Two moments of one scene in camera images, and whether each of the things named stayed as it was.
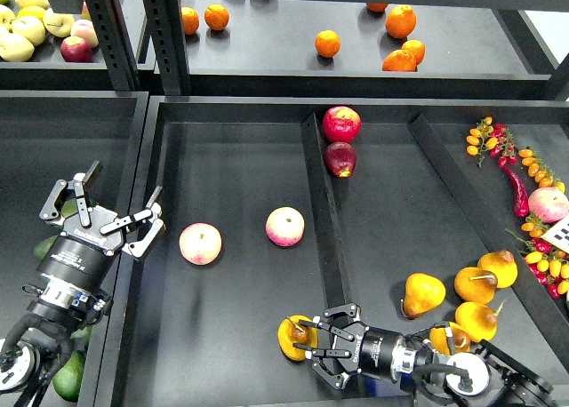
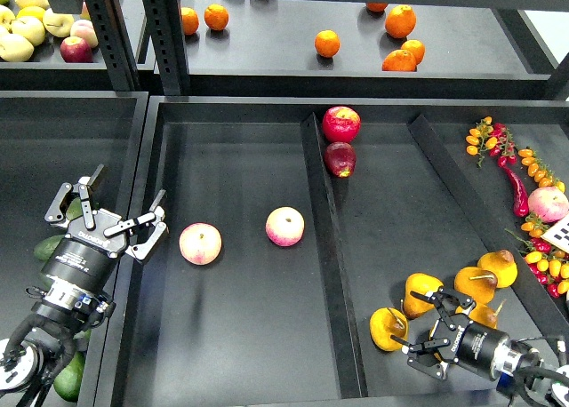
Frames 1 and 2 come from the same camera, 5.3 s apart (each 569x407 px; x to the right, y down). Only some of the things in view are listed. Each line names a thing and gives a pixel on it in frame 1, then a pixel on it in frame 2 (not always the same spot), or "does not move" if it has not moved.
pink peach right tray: (548, 203) does not move
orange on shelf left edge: (190, 20) does not move
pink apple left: (200, 243) does not move
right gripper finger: (337, 380) → (425, 359)
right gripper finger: (352, 308) → (447, 303)
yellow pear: (476, 284) does not move
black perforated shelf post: (165, 25) does not move
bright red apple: (341, 123) does not move
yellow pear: (288, 335) → (382, 326)
